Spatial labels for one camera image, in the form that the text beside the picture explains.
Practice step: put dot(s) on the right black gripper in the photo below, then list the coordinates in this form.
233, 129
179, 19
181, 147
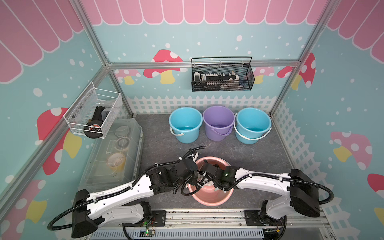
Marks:
216, 167

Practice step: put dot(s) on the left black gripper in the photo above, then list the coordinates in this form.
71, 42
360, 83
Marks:
193, 178

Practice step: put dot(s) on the pink plastic bucket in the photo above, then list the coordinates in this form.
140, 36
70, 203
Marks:
209, 195

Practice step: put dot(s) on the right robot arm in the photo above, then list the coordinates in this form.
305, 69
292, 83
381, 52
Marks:
298, 194

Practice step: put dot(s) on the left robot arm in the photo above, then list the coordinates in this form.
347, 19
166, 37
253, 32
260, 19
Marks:
91, 208

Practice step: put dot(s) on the left blue bucket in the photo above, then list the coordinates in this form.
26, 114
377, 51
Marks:
185, 124

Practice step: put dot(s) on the blue bucket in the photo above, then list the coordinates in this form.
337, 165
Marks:
252, 125
185, 124

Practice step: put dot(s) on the purple bucket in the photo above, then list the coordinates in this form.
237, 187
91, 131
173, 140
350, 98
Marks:
219, 122

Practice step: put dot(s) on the right blue bucket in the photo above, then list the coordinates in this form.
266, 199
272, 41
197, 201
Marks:
252, 125

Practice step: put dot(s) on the clear plastic storage box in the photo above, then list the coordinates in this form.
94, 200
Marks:
116, 159

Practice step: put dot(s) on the black tape dispenser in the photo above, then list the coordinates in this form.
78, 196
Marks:
93, 129

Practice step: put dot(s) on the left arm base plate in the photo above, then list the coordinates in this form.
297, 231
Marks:
158, 220

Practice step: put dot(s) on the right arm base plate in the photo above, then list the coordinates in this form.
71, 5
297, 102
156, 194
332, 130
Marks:
260, 218

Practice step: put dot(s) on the black wire mesh basket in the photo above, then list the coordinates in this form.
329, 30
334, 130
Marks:
224, 73

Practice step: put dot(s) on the white wire basket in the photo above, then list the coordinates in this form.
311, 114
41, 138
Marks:
82, 109

